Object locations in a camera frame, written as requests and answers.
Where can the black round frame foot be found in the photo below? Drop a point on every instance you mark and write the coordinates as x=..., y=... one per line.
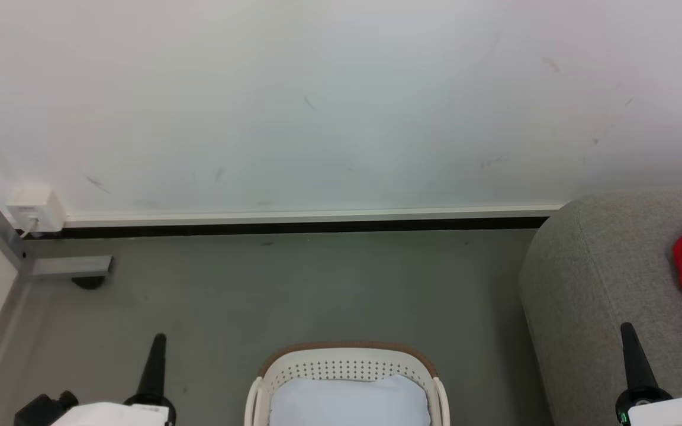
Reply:
x=87, y=282

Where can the white wall socket box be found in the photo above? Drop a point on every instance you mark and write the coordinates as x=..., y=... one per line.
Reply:
x=36, y=206

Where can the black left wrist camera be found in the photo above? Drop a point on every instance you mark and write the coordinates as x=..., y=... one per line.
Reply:
x=42, y=411

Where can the grey fabric sofa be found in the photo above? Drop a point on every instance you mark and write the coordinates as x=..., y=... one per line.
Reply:
x=601, y=284

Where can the white laundry basket brown rim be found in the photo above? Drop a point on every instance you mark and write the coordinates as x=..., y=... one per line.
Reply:
x=347, y=361

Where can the white clothing item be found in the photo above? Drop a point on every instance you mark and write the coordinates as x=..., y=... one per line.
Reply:
x=350, y=402

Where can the white wall baseboard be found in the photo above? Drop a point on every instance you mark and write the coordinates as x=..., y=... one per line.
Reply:
x=317, y=215

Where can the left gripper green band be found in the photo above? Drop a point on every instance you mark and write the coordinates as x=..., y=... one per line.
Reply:
x=116, y=415

